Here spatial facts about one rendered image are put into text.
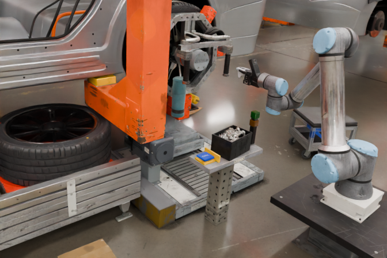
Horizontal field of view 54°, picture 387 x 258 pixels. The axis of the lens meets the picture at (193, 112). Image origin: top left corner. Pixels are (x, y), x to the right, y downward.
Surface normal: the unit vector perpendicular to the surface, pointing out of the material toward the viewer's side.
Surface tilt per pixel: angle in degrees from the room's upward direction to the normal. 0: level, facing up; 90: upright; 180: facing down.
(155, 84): 90
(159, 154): 90
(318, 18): 109
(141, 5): 90
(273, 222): 0
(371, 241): 0
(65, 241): 0
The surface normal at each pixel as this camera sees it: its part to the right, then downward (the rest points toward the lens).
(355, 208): -0.74, 0.21
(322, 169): -0.89, 0.21
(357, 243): 0.07, -0.92
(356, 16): 0.12, 0.45
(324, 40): -0.90, 0.00
